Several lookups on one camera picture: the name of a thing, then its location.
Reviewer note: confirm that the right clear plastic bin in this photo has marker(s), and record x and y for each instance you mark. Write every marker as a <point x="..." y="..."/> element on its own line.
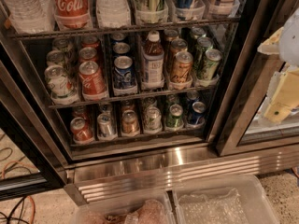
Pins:
<point x="229" y="199"/>

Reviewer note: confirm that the left clear plastic bin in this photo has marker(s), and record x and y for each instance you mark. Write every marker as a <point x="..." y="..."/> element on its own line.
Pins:
<point x="139" y="207"/>

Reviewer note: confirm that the rear orange gold can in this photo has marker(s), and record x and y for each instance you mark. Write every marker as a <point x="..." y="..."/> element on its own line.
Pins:
<point x="169" y="36"/>

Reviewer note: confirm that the bottom shelf white green can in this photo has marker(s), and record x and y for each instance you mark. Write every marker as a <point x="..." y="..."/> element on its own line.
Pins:
<point x="153" y="119"/>

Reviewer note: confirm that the bottom shelf orange can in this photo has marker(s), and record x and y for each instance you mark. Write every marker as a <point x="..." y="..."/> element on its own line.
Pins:
<point x="129" y="122"/>

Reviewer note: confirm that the clear water bottle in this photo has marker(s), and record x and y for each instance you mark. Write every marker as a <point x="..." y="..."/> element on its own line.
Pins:
<point x="31" y="16"/>
<point x="113" y="13"/>

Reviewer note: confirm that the fridge left open door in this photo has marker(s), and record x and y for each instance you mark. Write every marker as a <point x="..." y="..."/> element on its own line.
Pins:
<point x="21" y="124"/>

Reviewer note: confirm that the front blue pepsi can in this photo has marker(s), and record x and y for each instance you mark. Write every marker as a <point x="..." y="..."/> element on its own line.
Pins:
<point x="124" y="74"/>

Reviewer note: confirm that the bottom shelf red can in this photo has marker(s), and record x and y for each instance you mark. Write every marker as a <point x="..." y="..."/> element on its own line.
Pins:
<point x="81" y="130"/>

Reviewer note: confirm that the fridge right glass door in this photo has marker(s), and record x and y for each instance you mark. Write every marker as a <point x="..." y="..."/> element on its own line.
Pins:
<point x="252" y="75"/>

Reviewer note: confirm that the red coke can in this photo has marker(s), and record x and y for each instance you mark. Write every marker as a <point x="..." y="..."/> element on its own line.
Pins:
<point x="90" y="41"/>
<point x="88" y="54"/>
<point x="91" y="77"/>

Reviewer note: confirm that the steel fridge bottom grille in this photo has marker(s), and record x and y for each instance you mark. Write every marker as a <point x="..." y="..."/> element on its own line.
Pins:
<point x="104" y="179"/>

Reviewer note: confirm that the rear blue can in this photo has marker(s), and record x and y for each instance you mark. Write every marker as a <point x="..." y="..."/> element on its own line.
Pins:
<point x="117" y="37"/>

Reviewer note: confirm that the large coca cola bottle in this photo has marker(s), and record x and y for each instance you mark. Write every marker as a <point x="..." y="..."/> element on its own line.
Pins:
<point x="72" y="14"/>

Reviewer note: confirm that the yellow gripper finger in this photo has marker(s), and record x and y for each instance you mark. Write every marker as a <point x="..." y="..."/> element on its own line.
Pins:
<point x="283" y="95"/>
<point x="270" y="45"/>

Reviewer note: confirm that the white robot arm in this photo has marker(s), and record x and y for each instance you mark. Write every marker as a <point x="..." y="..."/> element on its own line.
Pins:
<point x="288" y="46"/>

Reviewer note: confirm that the rear white green can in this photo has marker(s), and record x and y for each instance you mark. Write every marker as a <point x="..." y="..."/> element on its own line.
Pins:
<point x="64" y="45"/>

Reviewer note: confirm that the tea bottle white cap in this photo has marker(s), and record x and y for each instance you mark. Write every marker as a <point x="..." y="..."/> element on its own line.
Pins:
<point x="153" y="58"/>

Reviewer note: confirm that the front orange gold can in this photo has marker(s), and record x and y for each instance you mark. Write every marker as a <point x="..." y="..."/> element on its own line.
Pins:
<point x="181" y="67"/>

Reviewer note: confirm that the bottom shelf silver can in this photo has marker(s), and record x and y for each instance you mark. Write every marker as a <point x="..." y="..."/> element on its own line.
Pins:
<point x="105" y="125"/>

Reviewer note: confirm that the front white green can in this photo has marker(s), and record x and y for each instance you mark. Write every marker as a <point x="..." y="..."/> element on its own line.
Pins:
<point x="58" y="81"/>

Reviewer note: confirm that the clear plastic bin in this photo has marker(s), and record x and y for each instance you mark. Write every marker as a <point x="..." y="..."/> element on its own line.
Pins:
<point x="229" y="199"/>
<point x="139" y="207"/>

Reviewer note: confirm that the bottom shelf blue can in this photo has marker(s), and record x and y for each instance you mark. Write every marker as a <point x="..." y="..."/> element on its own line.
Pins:
<point x="196" y="113"/>

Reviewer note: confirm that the left clear water bottle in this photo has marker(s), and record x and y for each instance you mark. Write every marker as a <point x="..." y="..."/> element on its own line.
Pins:
<point x="31" y="16"/>

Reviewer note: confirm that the orange gold can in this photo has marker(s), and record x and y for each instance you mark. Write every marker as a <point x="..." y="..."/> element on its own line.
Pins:
<point x="181" y="67"/>
<point x="169" y="36"/>
<point x="176" y="46"/>

